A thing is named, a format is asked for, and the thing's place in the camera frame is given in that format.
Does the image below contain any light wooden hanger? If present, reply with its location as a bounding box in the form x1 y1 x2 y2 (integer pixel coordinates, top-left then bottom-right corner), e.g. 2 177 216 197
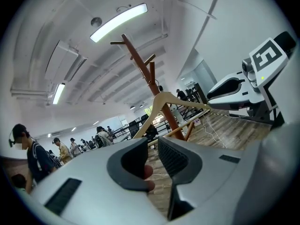
132 80 210 150

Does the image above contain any short ceiling lamp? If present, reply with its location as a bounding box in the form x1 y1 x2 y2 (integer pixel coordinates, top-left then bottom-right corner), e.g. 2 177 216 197
52 82 66 105

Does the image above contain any person's left hand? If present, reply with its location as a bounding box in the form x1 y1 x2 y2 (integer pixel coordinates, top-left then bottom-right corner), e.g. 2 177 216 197
143 165 156 194

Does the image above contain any white ceiling air conditioner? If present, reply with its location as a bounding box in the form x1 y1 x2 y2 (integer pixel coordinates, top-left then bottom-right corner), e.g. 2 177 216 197
44 40 89 83

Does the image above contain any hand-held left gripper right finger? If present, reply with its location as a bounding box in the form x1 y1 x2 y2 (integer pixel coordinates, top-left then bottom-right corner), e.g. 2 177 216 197
157 136 261 221

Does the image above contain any black metal railing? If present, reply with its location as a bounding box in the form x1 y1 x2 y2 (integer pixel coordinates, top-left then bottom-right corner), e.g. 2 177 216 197
110 97 208 142

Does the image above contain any brown wooden coat stand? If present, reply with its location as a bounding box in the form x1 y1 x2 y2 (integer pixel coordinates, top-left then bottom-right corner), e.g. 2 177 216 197
110 33 195 142

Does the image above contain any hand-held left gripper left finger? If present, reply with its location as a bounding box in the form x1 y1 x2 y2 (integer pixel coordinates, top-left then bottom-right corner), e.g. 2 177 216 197
30 137 170 225

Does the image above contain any black office chair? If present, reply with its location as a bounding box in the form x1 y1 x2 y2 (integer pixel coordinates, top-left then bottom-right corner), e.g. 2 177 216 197
128 120 141 139
140 114 159 140

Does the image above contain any dark tall cabinet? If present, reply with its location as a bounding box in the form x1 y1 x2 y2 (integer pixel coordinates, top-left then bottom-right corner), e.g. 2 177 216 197
193 82 209 104

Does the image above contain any white cable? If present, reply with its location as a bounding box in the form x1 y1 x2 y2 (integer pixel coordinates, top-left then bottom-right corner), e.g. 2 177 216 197
201 115 228 150

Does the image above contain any round smoke detector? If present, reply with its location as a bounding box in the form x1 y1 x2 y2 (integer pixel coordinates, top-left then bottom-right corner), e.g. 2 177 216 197
90 17 103 28

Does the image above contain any long ceiling lamp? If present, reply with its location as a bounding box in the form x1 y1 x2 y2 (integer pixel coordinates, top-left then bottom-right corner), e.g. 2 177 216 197
90 3 148 43

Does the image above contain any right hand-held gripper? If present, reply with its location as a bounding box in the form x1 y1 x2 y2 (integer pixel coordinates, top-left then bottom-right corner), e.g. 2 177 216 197
206 31 297 129

